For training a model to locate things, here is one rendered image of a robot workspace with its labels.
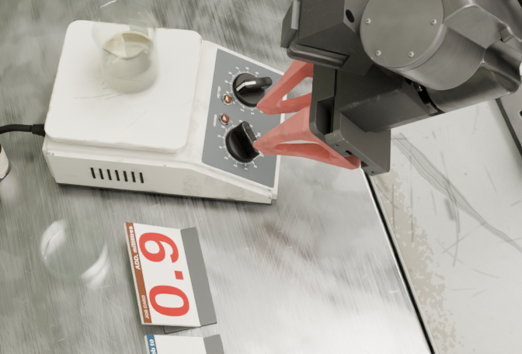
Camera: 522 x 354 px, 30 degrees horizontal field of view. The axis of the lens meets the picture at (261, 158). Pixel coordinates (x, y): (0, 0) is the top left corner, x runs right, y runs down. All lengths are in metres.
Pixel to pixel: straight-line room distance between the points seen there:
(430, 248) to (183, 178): 0.23
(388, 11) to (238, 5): 0.41
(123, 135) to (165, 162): 0.04
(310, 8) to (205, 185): 0.26
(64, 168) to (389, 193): 0.29
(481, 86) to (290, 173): 0.29
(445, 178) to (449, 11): 0.35
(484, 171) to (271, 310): 0.24
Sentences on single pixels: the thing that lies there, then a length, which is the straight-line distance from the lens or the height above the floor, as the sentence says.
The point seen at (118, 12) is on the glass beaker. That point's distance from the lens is 0.81.
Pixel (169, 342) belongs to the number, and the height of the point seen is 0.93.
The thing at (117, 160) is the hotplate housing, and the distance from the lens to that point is 0.83.
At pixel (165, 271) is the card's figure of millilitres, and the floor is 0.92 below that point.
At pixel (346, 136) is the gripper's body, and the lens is 0.67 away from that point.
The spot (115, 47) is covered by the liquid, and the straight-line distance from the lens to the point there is 0.82.
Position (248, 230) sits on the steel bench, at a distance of 0.86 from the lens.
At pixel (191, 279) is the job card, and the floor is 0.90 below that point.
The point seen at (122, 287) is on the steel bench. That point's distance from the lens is 0.85.
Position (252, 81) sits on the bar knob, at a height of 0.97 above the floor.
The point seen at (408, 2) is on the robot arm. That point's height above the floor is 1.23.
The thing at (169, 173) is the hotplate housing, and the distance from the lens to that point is 0.83.
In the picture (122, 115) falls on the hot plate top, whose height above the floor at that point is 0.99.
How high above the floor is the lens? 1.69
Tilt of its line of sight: 62 degrees down
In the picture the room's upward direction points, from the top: 3 degrees clockwise
